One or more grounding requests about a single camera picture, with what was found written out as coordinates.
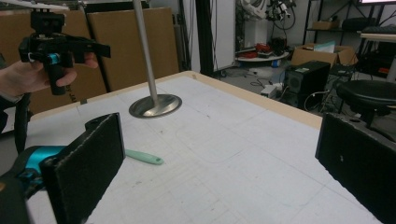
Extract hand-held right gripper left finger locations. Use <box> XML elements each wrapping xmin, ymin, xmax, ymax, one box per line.
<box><xmin>40</xmin><ymin>112</ymin><xmax>126</xmax><ymax>224</ymax></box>

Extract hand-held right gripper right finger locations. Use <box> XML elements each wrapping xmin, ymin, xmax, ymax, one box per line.
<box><xmin>315</xmin><ymin>112</ymin><xmax>396</xmax><ymax>224</ymax></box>

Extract wide brown cardboard panel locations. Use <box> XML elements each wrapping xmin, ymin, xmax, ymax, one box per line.
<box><xmin>0</xmin><ymin>9</ymin><xmax>108</xmax><ymax>115</ymax></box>

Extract narrow brown cardboard panel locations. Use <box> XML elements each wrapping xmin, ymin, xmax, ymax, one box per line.
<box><xmin>87</xmin><ymin>7</ymin><xmax>180</xmax><ymax>93</ymax></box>

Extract black round stool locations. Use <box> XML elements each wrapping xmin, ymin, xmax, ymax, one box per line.
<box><xmin>335</xmin><ymin>79</ymin><xmax>396</xmax><ymax>128</ymax></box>

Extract metal stand with round base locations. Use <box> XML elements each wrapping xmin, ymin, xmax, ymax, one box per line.
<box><xmin>128</xmin><ymin>0</ymin><xmax>183</xmax><ymax>119</ymax></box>

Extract black computer tower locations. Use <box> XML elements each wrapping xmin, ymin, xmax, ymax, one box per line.
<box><xmin>283</xmin><ymin>60</ymin><xmax>332</xmax><ymax>110</ymax></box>

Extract black pillar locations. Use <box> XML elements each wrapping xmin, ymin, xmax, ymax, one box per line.
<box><xmin>194</xmin><ymin>0</ymin><xmax>217</xmax><ymax>77</ymax></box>

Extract white power strip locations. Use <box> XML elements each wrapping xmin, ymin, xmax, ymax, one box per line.
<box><xmin>260</xmin><ymin>84</ymin><xmax>278</xmax><ymax>99</ymax></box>

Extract open cardboard box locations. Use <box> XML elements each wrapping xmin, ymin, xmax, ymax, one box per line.
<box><xmin>290</xmin><ymin>42</ymin><xmax>357</xmax><ymax>67</ymax></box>

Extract white board panel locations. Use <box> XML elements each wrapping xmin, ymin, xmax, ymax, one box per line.
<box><xmin>212</xmin><ymin>0</ymin><xmax>236</xmax><ymax>73</ymax></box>

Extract light wooden desk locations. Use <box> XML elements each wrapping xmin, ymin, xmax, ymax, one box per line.
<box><xmin>360</xmin><ymin>32</ymin><xmax>396</xmax><ymax>83</ymax></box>

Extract black bag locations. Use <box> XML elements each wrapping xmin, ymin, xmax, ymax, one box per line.
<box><xmin>341</xmin><ymin>16</ymin><xmax>376</xmax><ymax>32</ymax></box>

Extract black metal shelf rack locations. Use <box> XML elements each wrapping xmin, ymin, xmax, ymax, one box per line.
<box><xmin>303</xmin><ymin>0</ymin><xmax>396</xmax><ymax>78</ymax></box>

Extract small cardboard box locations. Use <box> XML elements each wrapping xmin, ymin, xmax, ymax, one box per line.
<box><xmin>311</xmin><ymin>20</ymin><xmax>341</xmax><ymax>32</ymax></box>

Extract white round table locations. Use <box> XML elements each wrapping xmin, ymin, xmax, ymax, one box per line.
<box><xmin>235</xmin><ymin>50</ymin><xmax>291</xmax><ymax>63</ymax></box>

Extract mint green tool handle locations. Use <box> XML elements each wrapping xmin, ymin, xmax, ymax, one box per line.
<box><xmin>124</xmin><ymin>148</ymin><xmax>164</xmax><ymax>166</ymax></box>

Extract black strap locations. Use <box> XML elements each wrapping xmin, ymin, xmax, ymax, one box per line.
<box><xmin>13</xmin><ymin>92</ymin><xmax>33</xmax><ymax>155</ymax></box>

